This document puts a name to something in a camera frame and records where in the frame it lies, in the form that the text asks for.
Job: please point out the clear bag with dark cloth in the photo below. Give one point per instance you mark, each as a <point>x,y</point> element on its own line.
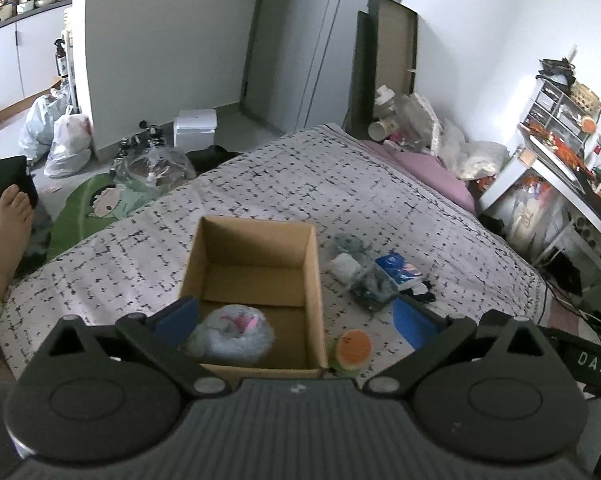
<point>374,290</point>

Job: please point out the white kitchen cabinet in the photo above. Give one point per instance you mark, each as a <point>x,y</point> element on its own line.
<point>23,50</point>

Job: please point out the white plastic bag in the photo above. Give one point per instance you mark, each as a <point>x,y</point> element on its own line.
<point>70,145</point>

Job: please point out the clear drawer organizer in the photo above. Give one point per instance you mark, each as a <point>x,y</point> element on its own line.
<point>562,110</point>

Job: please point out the black tripod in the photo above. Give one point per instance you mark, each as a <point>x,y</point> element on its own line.
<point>143,137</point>

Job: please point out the pile of clear plastic wrappers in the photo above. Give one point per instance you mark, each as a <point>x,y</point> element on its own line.
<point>430,130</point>

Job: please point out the pink pillow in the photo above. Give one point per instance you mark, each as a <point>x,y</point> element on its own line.
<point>433,170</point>

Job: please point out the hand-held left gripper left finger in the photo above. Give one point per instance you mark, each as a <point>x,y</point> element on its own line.
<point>176,321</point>

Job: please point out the bare foot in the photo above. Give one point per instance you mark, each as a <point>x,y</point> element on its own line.
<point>3,240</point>

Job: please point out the tall flat cardboard sheet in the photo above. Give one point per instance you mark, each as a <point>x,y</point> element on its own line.
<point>388,60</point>

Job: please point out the grey plastic bag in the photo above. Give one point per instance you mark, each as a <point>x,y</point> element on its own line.
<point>43,120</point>

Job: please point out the blue and white tissue packet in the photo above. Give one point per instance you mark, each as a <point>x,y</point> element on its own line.
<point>398,269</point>

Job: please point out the white rolled sock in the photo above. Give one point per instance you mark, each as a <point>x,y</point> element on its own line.
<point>344,266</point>

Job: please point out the grey door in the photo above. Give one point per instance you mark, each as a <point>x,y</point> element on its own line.
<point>305,45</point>

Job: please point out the black case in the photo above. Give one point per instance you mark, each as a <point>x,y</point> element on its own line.
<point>0,177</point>

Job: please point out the dark brown bottle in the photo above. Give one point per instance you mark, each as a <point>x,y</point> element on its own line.
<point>61,60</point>

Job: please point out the green cartoon cushion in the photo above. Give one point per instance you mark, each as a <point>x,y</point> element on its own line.
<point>95,210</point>

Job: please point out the paper cup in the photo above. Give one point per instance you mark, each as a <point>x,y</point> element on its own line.
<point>383,130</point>

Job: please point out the black cloth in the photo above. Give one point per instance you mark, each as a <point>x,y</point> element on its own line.
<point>420,292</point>

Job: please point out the large clear plastic bag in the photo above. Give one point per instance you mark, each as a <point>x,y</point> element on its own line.
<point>155,167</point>

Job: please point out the orange and green plush toy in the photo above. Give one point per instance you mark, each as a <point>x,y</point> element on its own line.
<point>353,349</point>

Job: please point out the white desk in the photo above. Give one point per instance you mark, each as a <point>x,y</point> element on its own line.
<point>555,180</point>

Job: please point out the brown cardboard box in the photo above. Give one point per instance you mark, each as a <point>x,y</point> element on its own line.
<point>260,270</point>

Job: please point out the grey fluffy plush toy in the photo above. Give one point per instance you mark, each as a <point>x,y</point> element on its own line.
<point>233,337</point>

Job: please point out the white small bin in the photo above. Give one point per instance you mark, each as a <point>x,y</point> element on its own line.
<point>195,127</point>

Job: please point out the clear bag with grey cloth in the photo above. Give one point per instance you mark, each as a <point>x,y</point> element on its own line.
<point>351,246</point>

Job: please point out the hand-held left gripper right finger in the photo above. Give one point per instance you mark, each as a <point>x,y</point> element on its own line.
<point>414,327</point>

